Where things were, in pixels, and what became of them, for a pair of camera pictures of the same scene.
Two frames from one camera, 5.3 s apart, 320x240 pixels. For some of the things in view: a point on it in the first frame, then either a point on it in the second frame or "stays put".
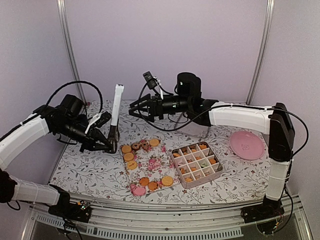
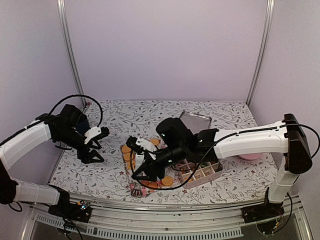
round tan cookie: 154,142 stays put
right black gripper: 154,108 to 158,173
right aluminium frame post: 268,26 stays put
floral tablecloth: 152,163 stays put
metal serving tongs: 114,134 to 136,191
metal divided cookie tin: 196,163 stays put
